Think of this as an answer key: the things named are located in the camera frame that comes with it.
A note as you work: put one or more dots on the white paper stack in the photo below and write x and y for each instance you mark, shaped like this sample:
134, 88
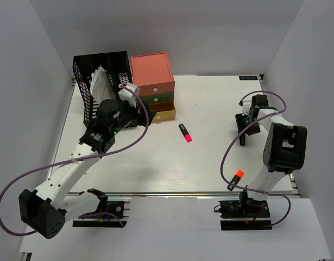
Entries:
100, 87

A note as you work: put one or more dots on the black mesh file organizer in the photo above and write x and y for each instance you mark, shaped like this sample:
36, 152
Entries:
118, 71

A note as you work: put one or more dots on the coral top drawer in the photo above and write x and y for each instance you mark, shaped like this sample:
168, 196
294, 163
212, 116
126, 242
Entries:
158, 88

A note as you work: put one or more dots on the pink black highlighter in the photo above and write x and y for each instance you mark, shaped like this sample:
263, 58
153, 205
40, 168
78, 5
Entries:
185, 132

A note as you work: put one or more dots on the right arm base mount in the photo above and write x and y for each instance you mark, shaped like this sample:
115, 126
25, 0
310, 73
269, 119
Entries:
240, 215

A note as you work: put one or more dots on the green drawer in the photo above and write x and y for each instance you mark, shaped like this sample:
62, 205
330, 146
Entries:
158, 98

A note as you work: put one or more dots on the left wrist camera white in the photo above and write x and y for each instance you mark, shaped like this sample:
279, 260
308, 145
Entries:
126, 93

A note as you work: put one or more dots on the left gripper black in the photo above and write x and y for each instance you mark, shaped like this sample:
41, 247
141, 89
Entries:
139, 119

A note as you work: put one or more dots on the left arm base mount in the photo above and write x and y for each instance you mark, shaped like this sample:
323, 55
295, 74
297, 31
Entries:
108, 214

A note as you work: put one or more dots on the coral drawer cabinet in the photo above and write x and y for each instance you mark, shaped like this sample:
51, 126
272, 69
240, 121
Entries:
151, 69

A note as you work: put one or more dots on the yellow bottom drawer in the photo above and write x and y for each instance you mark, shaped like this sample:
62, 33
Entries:
164, 111

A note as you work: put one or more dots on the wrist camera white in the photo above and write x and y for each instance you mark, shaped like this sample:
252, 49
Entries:
126, 93
246, 106

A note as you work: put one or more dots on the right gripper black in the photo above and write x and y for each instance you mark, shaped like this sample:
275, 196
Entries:
240, 120

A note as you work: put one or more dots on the blue black highlighter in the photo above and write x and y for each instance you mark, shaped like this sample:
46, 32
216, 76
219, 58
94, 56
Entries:
242, 140

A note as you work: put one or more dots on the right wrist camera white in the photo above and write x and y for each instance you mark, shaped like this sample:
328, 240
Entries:
246, 106

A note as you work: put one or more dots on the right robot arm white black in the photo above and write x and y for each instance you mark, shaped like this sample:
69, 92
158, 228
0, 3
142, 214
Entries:
283, 153

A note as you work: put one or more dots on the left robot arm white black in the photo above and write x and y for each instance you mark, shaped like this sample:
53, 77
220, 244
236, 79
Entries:
47, 208

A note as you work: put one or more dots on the orange black highlighter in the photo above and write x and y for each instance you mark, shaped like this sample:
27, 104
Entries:
235, 180

